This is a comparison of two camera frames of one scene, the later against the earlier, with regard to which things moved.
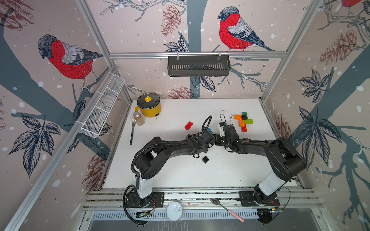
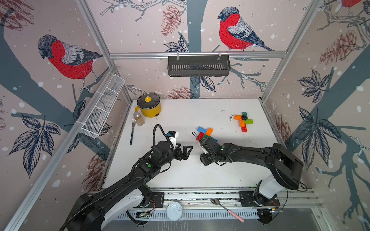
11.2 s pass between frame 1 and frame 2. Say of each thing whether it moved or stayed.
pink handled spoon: stayed
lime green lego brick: stayed
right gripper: moved
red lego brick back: moved
